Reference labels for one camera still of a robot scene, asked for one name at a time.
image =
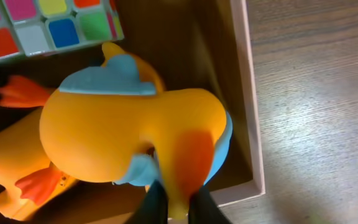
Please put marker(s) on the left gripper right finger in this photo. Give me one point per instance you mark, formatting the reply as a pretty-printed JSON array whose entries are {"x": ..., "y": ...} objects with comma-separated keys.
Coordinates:
[{"x": 203, "y": 210}]

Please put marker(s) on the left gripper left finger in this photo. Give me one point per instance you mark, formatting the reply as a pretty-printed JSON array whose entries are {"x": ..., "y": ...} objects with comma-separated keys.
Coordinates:
[{"x": 154, "y": 207}]

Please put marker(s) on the orange blue duck toy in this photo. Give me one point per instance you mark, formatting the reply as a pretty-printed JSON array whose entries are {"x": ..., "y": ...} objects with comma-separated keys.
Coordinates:
[{"x": 116, "y": 123}]

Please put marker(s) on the yellow rubber duck toy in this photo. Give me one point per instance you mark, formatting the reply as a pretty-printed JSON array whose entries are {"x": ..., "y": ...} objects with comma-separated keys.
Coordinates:
[{"x": 14, "y": 161}]

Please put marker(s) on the Rubik's cube one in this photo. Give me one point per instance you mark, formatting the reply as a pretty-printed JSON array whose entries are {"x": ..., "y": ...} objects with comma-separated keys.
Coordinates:
[{"x": 29, "y": 28}]

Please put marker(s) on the white cardboard box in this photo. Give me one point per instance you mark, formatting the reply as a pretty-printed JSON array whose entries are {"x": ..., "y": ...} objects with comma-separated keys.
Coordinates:
[{"x": 202, "y": 44}]

